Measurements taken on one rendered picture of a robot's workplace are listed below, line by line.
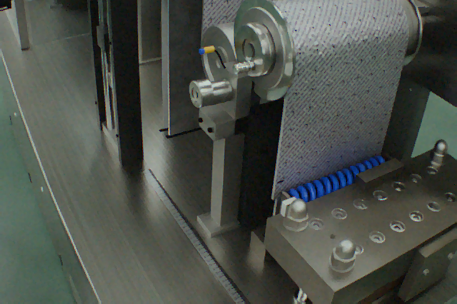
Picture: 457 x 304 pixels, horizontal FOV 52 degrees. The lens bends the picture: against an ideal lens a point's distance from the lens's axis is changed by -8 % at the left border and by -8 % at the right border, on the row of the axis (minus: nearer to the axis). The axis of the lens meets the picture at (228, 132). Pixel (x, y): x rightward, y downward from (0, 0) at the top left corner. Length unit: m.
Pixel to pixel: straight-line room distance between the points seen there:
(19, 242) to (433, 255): 1.77
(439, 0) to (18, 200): 2.02
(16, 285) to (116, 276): 1.26
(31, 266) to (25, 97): 0.95
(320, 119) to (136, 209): 0.39
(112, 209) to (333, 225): 0.41
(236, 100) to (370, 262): 0.30
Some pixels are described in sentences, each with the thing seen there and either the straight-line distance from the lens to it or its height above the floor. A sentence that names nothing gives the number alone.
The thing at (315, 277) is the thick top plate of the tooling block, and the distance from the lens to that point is 0.68.
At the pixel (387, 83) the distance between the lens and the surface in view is 0.82.
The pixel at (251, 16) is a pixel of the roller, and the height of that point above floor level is 1.29.
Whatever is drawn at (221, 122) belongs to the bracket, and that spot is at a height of 1.14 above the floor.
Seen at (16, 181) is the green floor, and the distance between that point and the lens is 2.53.
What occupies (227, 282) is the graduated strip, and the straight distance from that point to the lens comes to 0.82.
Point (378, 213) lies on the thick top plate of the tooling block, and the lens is 0.79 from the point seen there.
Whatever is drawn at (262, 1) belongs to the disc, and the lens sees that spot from 0.68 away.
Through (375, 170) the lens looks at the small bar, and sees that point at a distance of 0.84.
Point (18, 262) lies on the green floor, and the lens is 2.14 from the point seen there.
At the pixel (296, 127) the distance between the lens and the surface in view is 0.72.
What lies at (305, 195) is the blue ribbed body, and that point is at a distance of 0.77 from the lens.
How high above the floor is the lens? 1.54
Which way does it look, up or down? 34 degrees down
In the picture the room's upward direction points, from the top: 3 degrees clockwise
